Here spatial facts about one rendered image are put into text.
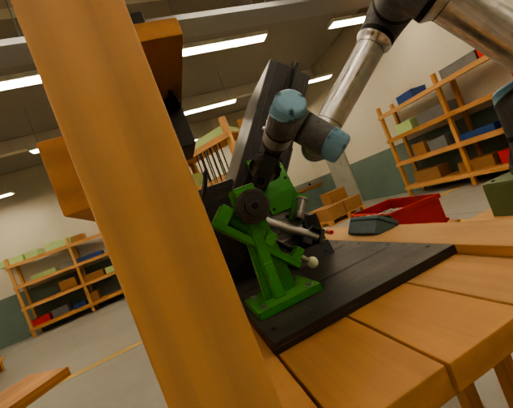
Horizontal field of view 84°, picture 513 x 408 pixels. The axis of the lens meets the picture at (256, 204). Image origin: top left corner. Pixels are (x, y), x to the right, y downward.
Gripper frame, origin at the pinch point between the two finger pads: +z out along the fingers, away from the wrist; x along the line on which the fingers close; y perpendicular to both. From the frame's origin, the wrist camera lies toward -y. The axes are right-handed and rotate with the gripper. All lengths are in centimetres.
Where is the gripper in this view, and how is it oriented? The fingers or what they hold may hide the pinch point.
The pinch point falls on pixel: (260, 180)
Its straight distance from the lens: 93.1
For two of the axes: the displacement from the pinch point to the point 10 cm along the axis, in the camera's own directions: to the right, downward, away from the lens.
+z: -1.5, 3.6, 9.2
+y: 3.4, -8.6, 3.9
